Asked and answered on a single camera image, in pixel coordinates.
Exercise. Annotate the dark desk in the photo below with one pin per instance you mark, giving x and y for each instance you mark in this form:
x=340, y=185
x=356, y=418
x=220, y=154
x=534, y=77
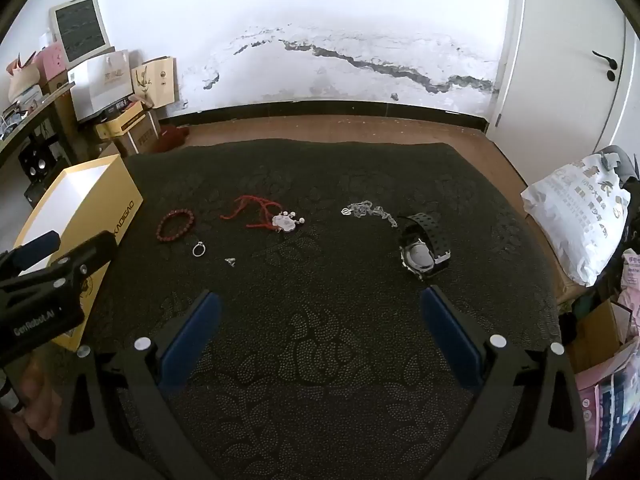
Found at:
x=22, y=127

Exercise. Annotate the white paper bag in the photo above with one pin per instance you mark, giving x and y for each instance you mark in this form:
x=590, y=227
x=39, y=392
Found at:
x=102, y=85

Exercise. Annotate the dark red cloth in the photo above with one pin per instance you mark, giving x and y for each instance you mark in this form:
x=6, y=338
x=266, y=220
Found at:
x=172, y=139

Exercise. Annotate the beige paper bag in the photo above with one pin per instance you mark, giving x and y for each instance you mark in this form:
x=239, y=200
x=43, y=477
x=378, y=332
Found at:
x=155, y=80

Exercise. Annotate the person's left hand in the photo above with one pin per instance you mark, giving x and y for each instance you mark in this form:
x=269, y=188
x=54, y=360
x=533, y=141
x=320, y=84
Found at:
x=37, y=400

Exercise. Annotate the black speaker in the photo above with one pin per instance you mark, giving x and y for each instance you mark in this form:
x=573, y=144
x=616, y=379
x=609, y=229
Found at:
x=36, y=160

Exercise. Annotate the yellow cardboard box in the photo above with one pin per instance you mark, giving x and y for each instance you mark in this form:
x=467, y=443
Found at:
x=75, y=195

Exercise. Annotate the brown cardboard box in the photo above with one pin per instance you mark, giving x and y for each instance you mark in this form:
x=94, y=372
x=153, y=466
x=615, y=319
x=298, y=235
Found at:
x=142, y=135

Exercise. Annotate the dark green patterned blanket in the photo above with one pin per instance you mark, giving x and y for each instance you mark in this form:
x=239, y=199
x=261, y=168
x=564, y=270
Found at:
x=320, y=310

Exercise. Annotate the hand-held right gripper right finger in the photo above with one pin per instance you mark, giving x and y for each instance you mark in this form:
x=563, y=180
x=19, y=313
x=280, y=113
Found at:
x=452, y=335

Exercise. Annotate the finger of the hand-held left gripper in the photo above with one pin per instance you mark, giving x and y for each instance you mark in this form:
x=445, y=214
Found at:
x=75, y=262
x=37, y=251

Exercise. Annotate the old white monitor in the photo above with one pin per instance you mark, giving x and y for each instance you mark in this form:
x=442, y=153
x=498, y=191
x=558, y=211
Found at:
x=80, y=27

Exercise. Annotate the small silver earring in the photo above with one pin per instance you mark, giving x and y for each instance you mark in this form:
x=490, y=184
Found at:
x=230, y=261

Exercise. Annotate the white plastic sack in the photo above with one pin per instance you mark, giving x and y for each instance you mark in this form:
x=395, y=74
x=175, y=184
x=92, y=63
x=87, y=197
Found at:
x=570, y=215

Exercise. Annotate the black wrist watch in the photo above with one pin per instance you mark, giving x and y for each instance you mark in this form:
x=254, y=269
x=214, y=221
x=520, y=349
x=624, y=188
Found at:
x=425, y=240

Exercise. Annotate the flat yellow box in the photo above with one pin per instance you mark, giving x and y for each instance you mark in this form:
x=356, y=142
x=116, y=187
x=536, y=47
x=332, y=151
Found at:
x=120, y=122

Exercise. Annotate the pink packaging pile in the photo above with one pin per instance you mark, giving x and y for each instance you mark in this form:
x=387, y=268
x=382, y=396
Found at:
x=612, y=410

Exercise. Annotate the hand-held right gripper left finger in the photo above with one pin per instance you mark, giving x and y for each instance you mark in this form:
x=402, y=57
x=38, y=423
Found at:
x=190, y=335

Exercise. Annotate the white door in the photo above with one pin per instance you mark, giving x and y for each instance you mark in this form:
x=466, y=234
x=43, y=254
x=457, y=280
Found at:
x=565, y=35

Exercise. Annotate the pink box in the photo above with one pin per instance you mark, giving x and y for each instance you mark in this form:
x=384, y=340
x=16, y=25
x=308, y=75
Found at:
x=54, y=62

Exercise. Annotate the open cardboard box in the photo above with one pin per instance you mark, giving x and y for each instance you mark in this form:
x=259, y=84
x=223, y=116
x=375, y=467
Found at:
x=595, y=335

